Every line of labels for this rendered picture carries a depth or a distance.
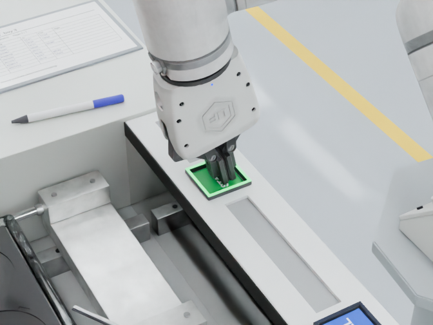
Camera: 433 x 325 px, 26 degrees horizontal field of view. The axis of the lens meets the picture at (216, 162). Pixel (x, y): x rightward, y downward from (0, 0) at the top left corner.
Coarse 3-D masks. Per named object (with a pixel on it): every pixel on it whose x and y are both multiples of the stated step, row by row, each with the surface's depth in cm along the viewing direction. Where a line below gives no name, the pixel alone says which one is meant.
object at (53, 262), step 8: (136, 216) 118; (144, 216) 118; (128, 224) 117; (136, 224) 117; (144, 224) 117; (136, 232) 117; (144, 232) 117; (144, 240) 118; (48, 248) 113; (56, 248) 113; (40, 256) 112; (48, 256) 112; (56, 256) 112; (48, 264) 112; (56, 264) 113; (64, 264) 114; (48, 272) 113; (56, 272) 114; (64, 272) 114
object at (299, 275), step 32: (160, 128) 114; (160, 160) 109; (192, 160) 110; (192, 192) 105; (256, 192) 105; (224, 224) 101; (256, 224) 101; (288, 224) 101; (256, 256) 97; (288, 256) 98; (320, 256) 97; (288, 288) 94; (320, 288) 94; (352, 288) 94; (288, 320) 90; (384, 320) 90
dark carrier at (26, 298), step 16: (0, 240) 107; (0, 256) 106; (16, 256) 105; (0, 272) 104; (16, 272) 104; (0, 288) 102; (16, 288) 102; (32, 288) 102; (0, 304) 100; (16, 304) 100; (32, 304) 100; (48, 304) 100; (0, 320) 98; (16, 320) 98; (32, 320) 98; (48, 320) 98
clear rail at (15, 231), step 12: (12, 216) 110; (12, 228) 108; (24, 240) 107; (24, 252) 106; (36, 264) 104; (36, 276) 103; (48, 276) 103; (48, 288) 101; (48, 300) 101; (60, 300) 100; (60, 312) 99; (72, 324) 97
